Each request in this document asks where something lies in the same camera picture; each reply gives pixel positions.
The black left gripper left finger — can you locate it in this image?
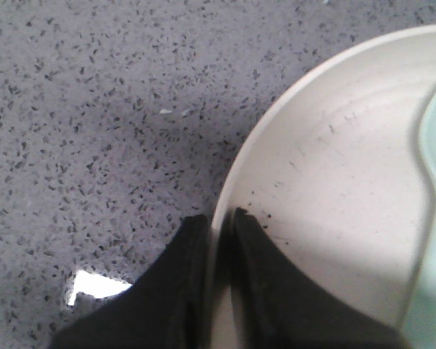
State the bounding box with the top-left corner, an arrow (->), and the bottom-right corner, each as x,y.
50,214 -> 209,348

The cream round plastic plate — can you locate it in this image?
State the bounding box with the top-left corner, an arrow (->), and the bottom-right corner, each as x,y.
208,25 -> 436,348

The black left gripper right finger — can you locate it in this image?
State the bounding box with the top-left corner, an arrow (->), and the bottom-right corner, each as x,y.
231,208 -> 408,348

